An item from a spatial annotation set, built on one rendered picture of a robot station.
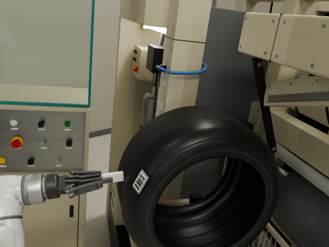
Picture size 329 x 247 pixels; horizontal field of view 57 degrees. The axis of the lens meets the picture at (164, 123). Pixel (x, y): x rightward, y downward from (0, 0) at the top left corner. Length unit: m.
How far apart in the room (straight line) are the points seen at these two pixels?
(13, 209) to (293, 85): 0.99
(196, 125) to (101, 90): 3.39
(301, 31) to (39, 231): 1.55
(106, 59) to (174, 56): 3.06
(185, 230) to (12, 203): 0.70
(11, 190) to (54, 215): 0.82
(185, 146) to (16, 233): 0.53
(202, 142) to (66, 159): 0.93
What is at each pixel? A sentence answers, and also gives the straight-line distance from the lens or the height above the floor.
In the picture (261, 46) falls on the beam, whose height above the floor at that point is 1.68.
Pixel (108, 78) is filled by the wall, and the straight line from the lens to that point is 4.28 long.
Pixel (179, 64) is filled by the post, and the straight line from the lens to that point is 1.19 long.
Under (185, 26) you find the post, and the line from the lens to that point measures 1.18.
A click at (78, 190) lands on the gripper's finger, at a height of 1.22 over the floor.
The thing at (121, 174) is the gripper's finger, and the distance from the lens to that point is 0.99.
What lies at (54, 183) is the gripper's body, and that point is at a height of 1.23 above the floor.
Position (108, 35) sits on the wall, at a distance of 4.17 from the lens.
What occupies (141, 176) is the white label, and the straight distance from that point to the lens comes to 0.90.
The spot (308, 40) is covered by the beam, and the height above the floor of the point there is 1.72.
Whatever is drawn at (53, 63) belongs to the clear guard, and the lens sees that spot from 1.48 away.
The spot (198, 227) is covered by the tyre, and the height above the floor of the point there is 0.92.
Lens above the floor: 1.74
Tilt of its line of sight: 20 degrees down
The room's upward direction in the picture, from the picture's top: 8 degrees clockwise
